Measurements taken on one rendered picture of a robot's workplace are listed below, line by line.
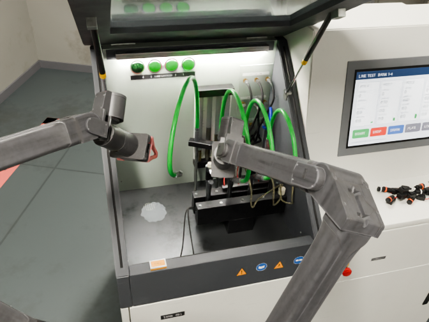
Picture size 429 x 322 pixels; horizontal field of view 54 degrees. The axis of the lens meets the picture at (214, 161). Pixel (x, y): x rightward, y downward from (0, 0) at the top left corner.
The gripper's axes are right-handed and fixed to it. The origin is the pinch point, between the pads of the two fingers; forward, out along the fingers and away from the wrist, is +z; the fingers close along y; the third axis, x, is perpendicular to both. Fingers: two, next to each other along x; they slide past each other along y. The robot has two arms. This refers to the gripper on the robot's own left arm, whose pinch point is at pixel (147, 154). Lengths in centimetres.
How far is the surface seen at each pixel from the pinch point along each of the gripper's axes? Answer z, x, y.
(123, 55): 13.1, -35.1, 24.5
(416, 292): 115, 29, -73
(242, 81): 48, -40, -5
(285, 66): 46, -45, -21
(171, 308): 41, 44, 6
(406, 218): 71, 2, -65
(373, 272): 86, 23, -56
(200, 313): 51, 46, -1
